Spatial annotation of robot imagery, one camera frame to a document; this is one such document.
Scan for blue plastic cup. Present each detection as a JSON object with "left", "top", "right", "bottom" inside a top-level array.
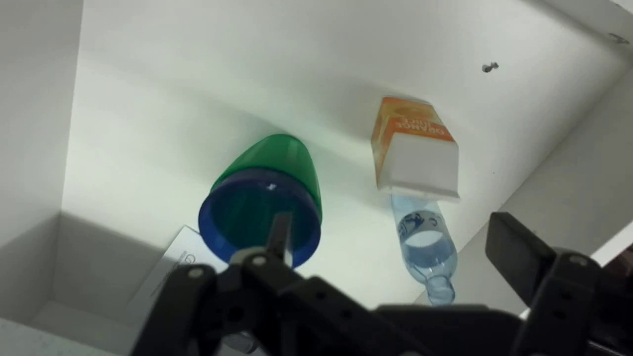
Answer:
[{"left": 195, "top": 166, "right": 324, "bottom": 270}]

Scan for white drawer with wood front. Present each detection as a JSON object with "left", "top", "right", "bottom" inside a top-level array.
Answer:
[{"left": 0, "top": 0, "right": 633, "bottom": 356}]

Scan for green plastic cup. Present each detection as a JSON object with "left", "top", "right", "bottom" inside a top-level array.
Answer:
[{"left": 211, "top": 132, "right": 324, "bottom": 201}]

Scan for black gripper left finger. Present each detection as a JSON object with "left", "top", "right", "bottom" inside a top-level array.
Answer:
[{"left": 128, "top": 209, "right": 425, "bottom": 356}]

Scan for orange juice carton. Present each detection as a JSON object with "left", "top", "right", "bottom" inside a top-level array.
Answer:
[{"left": 368, "top": 94, "right": 463, "bottom": 199}]

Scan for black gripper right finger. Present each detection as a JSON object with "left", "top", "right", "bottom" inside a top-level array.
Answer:
[{"left": 484, "top": 209, "right": 633, "bottom": 356}]

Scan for small clear water bottle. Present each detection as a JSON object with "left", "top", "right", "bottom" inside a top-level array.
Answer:
[{"left": 387, "top": 185, "right": 459, "bottom": 306}]

